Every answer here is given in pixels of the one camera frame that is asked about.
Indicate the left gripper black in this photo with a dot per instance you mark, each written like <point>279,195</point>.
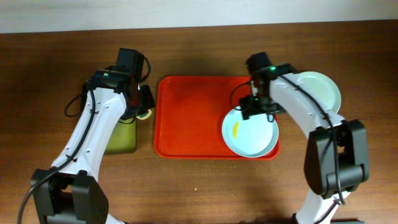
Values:
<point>146,100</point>

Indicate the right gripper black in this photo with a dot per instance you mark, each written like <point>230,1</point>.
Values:
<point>247,107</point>

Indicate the green yellow sponge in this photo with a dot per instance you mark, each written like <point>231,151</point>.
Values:
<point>145,115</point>

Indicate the light blue plate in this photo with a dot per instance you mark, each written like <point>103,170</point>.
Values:
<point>250,138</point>

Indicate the mint green plate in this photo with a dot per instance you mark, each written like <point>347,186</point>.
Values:
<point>323,87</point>

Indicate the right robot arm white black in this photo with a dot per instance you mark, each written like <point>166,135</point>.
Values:
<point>336,158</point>

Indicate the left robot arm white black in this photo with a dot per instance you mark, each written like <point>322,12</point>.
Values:
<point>69,191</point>

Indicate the black tray with soapy water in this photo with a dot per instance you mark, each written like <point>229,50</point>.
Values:
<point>124,137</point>

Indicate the red plastic tray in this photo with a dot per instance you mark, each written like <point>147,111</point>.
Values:
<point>190,112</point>

